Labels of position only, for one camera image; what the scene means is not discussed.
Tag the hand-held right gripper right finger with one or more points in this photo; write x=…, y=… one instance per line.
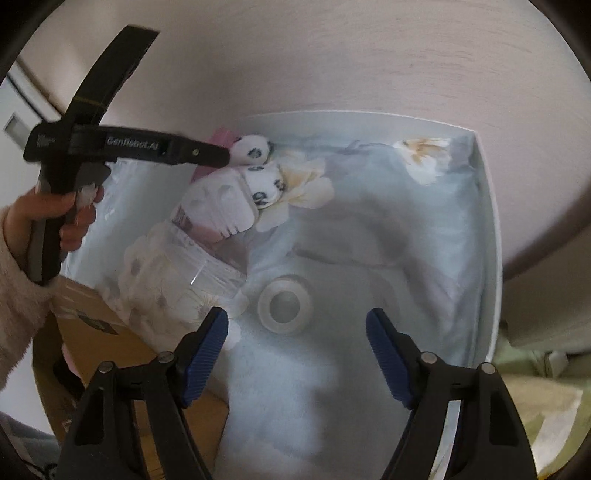
x=390, y=360

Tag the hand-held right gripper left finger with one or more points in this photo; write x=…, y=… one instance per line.
x=207, y=355

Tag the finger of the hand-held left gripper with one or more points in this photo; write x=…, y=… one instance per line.
x=203, y=153

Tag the white black-spotted plush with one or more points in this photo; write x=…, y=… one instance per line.
x=265, y=185
x=251, y=150

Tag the brown cardboard box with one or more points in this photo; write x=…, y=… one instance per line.
x=99, y=355

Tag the person's left forearm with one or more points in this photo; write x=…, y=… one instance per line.
x=21, y=314

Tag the person's left hand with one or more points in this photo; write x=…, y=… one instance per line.
x=76, y=230

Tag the clear bag with pink item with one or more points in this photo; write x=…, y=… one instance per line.
x=214, y=210

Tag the white sliding door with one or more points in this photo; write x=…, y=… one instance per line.
x=14, y=124

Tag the clear tape roll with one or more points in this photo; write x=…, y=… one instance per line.
x=285, y=304

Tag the clear plastic jar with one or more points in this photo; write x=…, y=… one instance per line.
x=203, y=263

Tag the yellow-green cloth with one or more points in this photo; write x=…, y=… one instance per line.
x=549, y=406

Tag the grey cloth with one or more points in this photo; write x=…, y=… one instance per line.
x=21, y=441

